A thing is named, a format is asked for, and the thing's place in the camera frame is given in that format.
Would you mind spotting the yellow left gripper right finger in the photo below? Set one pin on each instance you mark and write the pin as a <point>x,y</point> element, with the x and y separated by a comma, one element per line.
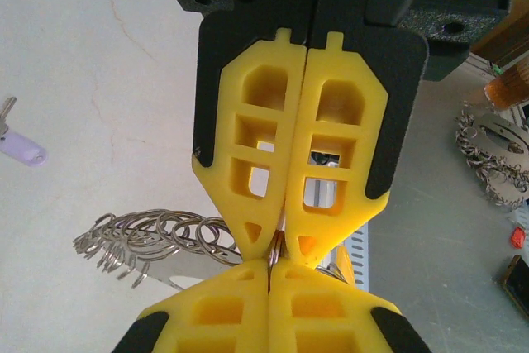
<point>330,320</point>

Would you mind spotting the small red object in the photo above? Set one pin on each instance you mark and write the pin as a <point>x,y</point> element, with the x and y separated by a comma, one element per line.
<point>518,237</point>

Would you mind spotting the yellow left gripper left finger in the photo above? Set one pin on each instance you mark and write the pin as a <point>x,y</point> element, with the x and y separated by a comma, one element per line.
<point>215,320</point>

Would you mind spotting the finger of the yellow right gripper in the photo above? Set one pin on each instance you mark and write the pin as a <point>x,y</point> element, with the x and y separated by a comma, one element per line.
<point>372,130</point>
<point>223,121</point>

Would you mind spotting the amber tape roll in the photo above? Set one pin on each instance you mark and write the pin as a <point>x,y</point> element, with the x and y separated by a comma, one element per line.
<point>508,84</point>

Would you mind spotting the dark flat device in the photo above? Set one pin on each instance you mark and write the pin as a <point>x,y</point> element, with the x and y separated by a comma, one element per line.
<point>516,287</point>

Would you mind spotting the silver key with purple tag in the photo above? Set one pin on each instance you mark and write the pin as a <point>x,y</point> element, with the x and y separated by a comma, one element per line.
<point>20,148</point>

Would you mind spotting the key with yellow tag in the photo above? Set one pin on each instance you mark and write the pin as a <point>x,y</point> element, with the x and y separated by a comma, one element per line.
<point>344,264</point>

